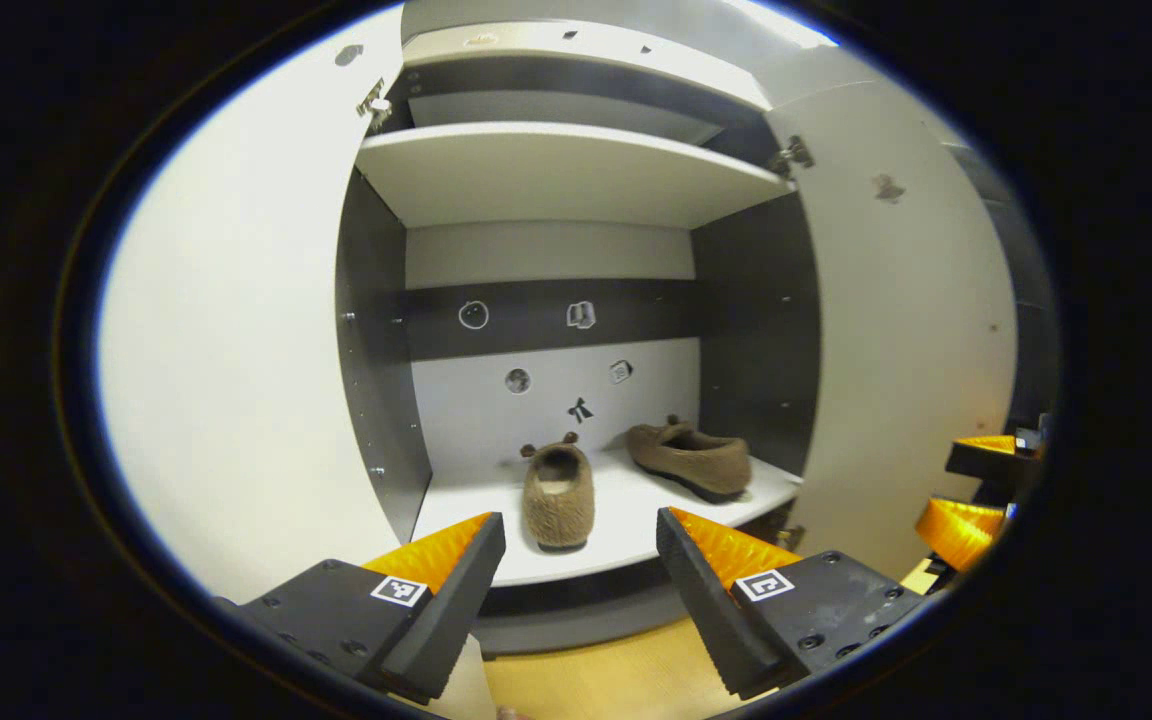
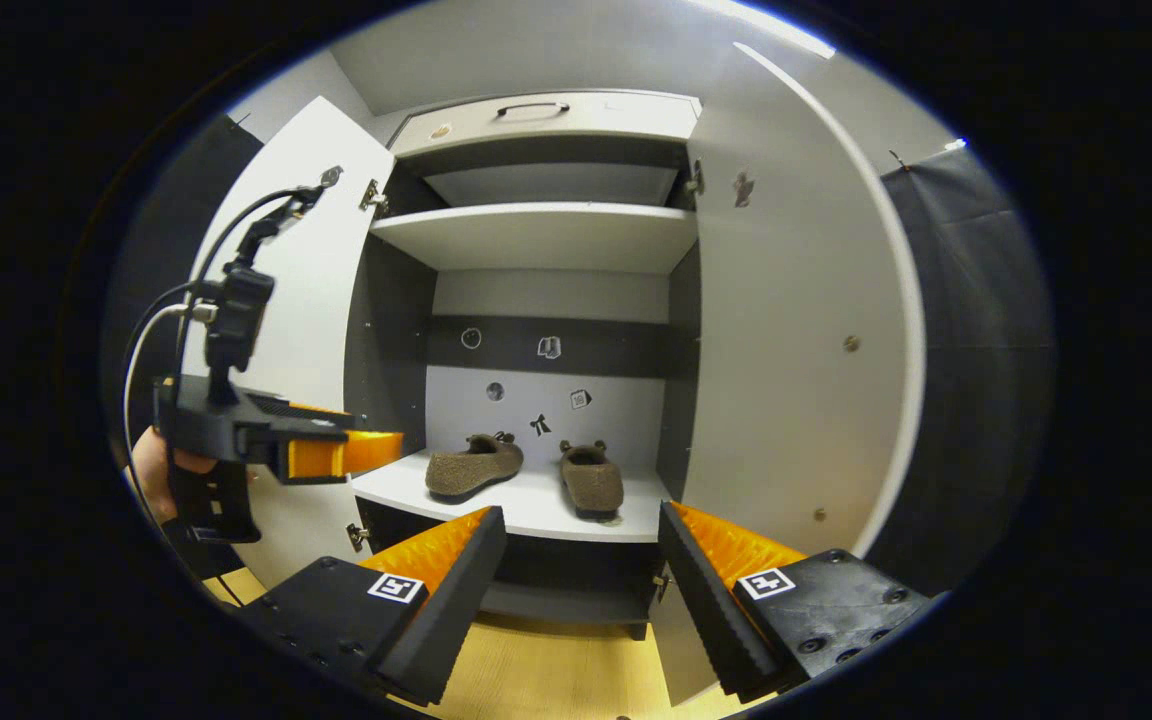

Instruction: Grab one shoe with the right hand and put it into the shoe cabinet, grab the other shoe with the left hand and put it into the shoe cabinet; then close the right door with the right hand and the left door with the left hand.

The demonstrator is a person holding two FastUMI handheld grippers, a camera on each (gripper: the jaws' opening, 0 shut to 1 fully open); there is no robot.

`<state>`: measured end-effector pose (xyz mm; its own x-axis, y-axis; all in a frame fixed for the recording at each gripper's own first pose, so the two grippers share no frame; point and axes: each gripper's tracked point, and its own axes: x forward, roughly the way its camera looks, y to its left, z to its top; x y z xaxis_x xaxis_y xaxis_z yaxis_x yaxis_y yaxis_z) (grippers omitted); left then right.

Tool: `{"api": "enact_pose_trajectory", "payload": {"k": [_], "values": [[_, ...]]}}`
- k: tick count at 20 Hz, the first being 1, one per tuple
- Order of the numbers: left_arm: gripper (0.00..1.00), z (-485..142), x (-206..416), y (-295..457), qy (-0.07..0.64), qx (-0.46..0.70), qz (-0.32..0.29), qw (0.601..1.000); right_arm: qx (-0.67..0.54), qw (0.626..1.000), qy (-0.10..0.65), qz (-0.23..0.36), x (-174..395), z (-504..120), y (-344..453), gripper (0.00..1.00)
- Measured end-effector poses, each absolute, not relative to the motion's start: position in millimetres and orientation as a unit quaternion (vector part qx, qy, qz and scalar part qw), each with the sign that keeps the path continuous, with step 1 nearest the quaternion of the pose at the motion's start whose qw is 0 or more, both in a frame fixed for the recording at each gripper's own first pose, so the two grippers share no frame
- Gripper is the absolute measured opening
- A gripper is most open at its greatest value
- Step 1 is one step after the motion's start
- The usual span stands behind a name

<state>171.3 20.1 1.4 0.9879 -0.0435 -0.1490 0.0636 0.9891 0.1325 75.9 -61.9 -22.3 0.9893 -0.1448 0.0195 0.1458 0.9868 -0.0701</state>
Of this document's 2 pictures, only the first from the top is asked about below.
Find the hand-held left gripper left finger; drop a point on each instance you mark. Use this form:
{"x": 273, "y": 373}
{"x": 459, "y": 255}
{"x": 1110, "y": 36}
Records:
{"x": 451, "y": 610}

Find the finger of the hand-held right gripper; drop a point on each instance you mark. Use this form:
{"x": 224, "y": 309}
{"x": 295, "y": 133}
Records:
{"x": 986, "y": 462}
{"x": 956, "y": 530}

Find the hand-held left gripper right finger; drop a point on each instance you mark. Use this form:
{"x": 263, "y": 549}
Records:
{"x": 706, "y": 610}

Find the white shoe cabinet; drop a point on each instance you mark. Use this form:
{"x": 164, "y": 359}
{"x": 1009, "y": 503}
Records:
{"x": 626, "y": 505}

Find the brown fuzzy shoe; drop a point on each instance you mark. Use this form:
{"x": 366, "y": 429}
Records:
{"x": 558, "y": 510}
{"x": 696, "y": 462}

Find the white shoe cabinet door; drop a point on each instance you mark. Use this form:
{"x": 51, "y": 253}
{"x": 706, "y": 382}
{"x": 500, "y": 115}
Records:
{"x": 236, "y": 330}
{"x": 906, "y": 330}

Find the metal door hinge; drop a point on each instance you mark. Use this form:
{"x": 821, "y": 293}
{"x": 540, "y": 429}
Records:
{"x": 792, "y": 538}
{"x": 374, "y": 105}
{"x": 794, "y": 157}

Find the long ceiling light panel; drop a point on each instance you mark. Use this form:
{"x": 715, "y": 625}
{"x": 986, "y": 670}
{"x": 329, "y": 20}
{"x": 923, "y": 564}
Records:
{"x": 786, "y": 22}

